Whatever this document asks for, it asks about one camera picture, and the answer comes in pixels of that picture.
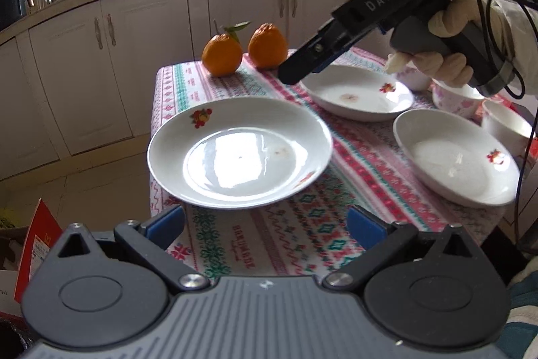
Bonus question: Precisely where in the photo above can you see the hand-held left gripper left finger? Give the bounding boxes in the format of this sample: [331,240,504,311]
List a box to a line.
[54,204,211,294]

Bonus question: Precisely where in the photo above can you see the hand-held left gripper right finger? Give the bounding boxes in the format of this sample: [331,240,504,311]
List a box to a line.
[321,205,484,294]

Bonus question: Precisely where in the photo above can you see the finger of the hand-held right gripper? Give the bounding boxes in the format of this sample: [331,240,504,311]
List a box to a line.
[277,22,362,86]

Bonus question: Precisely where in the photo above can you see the white fruit-print plate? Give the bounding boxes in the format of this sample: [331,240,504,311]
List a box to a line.
[393,109,521,207]
[147,97,334,209]
[298,64,415,122]

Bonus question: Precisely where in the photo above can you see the white bowl with pink flowers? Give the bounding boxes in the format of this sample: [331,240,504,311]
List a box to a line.
[432,79,488,119]
[395,62,433,92]
[481,100,534,158]

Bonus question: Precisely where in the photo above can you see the person's right hand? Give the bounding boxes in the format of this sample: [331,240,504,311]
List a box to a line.
[384,0,482,88]

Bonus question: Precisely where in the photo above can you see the patterned red green tablecloth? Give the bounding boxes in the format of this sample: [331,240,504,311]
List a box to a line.
[150,45,520,280]

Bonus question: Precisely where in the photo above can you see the orange without leaf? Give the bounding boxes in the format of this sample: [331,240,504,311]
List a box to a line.
[248,23,289,69]

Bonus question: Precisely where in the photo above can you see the orange with green leaf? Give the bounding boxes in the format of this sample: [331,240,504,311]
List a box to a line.
[202,20,252,77]

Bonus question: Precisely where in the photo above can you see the red cardboard box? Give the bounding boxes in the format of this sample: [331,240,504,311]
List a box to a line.
[14,198,64,303]

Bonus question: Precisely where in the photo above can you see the white kitchen base cabinet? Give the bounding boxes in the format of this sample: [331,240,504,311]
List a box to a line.
[0,0,396,181]

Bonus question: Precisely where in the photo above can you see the person's striped clothing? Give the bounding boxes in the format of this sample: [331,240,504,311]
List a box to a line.
[492,268,538,359]

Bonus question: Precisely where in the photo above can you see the black cable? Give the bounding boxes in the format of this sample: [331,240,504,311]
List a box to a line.
[473,0,538,242]

